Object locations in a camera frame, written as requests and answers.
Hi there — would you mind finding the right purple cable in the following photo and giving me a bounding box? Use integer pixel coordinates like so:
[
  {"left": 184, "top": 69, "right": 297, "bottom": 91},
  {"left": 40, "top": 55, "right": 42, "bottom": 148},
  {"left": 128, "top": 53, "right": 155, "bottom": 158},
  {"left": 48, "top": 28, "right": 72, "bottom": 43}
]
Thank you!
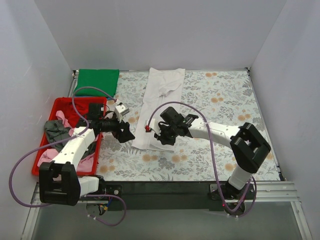
[{"left": 148, "top": 100, "right": 257, "bottom": 219}]

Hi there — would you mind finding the aluminium rail frame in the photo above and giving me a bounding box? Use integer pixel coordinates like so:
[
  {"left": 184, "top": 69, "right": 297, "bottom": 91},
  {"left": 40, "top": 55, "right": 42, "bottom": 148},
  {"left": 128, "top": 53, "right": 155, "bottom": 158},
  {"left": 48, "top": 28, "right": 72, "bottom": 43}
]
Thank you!
[{"left": 22, "top": 181, "right": 312, "bottom": 240}]

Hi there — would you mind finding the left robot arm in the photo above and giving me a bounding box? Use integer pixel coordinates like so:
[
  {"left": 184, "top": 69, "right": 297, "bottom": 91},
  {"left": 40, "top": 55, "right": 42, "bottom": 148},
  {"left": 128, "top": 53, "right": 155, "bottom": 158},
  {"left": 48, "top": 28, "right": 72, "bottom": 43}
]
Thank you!
[{"left": 39, "top": 102, "right": 135, "bottom": 206}]

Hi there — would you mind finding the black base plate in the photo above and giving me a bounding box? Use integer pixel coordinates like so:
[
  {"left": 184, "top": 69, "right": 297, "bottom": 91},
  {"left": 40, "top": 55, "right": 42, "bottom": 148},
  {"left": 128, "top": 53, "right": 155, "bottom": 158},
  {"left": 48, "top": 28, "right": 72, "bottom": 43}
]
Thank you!
[
  {"left": 208, "top": 183, "right": 257, "bottom": 201},
  {"left": 79, "top": 183, "right": 122, "bottom": 201}
]

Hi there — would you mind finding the grey t shirt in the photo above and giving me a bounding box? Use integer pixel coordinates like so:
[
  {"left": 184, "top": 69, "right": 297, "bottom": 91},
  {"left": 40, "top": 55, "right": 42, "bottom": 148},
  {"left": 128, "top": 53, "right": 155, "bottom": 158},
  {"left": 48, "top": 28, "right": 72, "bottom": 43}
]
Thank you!
[{"left": 44, "top": 120, "right": 97, "bottom": 159}]

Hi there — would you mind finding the folded green t shirt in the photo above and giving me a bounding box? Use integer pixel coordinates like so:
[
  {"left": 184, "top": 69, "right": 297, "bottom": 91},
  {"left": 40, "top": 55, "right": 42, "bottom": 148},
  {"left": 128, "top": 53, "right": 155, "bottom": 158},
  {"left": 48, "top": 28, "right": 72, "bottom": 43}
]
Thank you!
[{"left": 75, "top": 68, "right": 120, "bottom": 97}]

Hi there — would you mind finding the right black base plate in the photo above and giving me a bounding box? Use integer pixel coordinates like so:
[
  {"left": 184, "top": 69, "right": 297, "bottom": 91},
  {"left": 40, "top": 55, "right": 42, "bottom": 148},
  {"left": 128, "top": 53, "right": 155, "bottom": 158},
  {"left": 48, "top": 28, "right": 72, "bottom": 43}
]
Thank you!
[{"left": 208, "top": 183, "right": 257, "bottom": 201}]

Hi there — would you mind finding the purple cable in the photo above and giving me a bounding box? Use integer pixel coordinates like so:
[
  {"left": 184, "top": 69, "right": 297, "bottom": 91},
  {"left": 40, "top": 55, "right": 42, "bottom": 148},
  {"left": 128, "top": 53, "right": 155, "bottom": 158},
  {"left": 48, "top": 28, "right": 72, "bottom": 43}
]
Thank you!
[
  {"left": 8, "top": 86, "right": 127, "bottom": 227},
  {"left": 148, "top": 100, "right": 257, "bottom": 219}
]

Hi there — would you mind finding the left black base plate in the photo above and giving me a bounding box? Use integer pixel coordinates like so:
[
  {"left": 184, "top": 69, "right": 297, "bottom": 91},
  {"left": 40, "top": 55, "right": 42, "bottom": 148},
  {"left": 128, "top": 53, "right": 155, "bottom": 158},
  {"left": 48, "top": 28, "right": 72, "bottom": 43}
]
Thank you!
[{"left": 79, "top": 183, "right": 122, "bottom": 201}]

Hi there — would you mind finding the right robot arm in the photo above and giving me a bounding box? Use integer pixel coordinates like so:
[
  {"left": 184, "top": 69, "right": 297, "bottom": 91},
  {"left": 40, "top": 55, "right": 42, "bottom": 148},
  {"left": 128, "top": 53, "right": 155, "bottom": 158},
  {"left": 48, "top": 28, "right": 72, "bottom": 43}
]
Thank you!
[{"left": 145, "top": 106, "right": 271, "bottom": 199}]

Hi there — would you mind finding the white t shirt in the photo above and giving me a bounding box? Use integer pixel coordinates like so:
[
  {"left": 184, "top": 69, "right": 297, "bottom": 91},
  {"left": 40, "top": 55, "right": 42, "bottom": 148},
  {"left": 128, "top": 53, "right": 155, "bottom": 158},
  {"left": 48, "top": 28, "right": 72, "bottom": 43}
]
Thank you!
[{"left": 132, "top": 67, "right": 185, "bottom": 152}]

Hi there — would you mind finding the pink t shirt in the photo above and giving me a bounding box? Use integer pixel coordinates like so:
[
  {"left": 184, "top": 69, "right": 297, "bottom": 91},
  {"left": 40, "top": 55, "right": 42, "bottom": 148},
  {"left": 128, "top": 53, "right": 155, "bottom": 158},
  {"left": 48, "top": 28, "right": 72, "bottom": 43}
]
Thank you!
[{"left": 37, "top": 109, "right": 99, "bottom": 174}]

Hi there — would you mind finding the red t shirt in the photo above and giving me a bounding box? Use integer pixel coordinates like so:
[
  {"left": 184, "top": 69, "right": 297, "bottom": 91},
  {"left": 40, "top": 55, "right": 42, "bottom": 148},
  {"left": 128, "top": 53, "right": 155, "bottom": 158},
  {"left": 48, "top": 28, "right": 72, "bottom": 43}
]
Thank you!
[{"left": 58, "top": 98, "right": 106, "bottom": 128}]

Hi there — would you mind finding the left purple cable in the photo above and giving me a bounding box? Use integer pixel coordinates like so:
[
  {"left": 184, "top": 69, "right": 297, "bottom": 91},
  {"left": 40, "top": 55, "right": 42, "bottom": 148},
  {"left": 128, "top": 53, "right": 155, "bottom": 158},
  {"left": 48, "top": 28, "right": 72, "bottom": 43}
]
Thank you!
[{"left": 8, "top": 86, "right": 127, "bottom": 227}]

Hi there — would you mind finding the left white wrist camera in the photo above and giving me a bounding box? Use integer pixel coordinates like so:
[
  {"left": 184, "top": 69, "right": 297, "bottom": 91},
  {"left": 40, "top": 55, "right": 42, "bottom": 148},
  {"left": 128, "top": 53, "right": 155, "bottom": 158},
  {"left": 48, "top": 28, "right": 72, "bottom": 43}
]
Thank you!
[{"left": 114, "top": 99, "right": 130, "bottom": 122}]

